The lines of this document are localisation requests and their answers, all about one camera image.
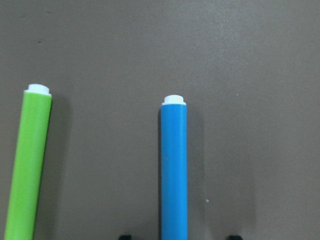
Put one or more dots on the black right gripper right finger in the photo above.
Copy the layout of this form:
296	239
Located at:
235	237

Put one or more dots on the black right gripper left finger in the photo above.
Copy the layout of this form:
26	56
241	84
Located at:
125	237

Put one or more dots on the green highlighter pen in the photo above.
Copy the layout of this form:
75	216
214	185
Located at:
28	163

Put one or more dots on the blue highlighter pen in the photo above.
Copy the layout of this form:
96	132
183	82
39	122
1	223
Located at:
174	194

